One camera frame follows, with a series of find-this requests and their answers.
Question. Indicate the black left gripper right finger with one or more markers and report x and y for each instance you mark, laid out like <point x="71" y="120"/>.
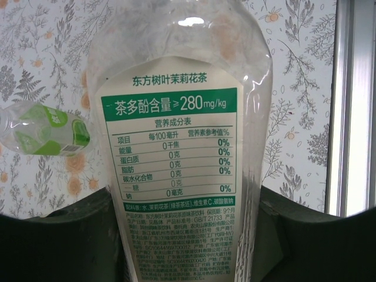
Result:
<point x="317" y="249"/>

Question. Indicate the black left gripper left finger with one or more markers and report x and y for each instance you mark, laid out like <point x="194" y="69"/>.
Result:
<point x="53" y="249"/>

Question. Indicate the small clear bottle green label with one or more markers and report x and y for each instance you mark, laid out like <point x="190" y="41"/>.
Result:
<point x="44" y="129"/>

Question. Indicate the clear tea bottle cream label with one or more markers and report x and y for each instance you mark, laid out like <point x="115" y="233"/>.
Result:
<point x="176" y="117"/>

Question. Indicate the aluminium table side rail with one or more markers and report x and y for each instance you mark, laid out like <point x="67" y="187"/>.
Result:
<point x="346" y="102"/>

